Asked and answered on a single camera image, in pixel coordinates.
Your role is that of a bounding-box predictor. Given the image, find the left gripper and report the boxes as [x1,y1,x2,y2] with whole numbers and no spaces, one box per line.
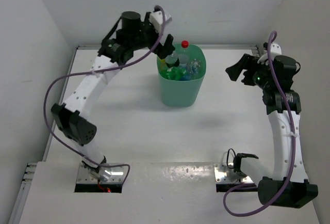
[128,12,173,59]

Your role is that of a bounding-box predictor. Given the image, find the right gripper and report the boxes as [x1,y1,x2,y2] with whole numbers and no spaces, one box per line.
[226,53,274,90]

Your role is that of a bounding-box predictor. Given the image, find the black cap small bottle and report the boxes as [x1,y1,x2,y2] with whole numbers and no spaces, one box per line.
[164,52,180,68]

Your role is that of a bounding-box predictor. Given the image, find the red cap red label bottle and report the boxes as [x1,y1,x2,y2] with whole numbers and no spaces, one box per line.
[178,40,189,66]

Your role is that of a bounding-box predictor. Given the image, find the yellow cap orange label bottle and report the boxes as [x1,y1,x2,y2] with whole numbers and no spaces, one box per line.
[159,59,168,71]

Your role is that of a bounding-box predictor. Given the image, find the green plastic bottle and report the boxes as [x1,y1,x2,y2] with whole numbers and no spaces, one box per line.
[160,67,187,81]

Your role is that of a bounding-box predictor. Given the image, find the black label clear bottle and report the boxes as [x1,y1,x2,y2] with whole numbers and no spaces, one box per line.
[187,58,201,76]

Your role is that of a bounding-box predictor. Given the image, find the blue cap blue label bottle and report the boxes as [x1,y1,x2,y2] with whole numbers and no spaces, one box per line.
[180,75,191,81]

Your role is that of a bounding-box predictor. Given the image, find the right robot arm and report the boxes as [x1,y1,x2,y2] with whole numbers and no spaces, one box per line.
[225,54,318,209]

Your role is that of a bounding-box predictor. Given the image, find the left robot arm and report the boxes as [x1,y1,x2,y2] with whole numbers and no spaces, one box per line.
[51,6,174,177]

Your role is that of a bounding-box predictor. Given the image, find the green plastic bin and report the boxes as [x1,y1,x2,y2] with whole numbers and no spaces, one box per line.
[157,44,206,107]

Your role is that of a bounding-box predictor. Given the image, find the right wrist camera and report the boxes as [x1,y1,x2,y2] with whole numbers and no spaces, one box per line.
[257,42,282,65]

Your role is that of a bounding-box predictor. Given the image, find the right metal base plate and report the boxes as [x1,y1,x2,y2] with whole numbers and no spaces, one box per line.
[214,163,253,184]

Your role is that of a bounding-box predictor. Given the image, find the metal base plate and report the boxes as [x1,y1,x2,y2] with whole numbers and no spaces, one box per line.
[214,163,253,184]
[76,163,124,184]

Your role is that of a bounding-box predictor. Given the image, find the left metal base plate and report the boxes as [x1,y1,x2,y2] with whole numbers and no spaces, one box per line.
[76,163,124,184]

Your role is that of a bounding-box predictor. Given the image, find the red wire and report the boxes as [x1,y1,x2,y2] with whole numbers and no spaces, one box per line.
[97,181,112,193]

